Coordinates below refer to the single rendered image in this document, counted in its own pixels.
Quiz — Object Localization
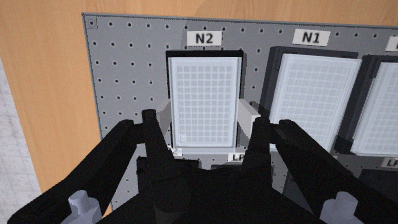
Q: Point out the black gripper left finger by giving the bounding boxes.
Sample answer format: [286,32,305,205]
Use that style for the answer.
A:
[7,99,192,224]

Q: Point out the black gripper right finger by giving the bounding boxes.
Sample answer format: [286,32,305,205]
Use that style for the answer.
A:
[232,99,398,224]

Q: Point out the grey flat base plate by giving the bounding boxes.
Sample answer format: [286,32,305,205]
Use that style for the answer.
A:
[81,12,398,212]

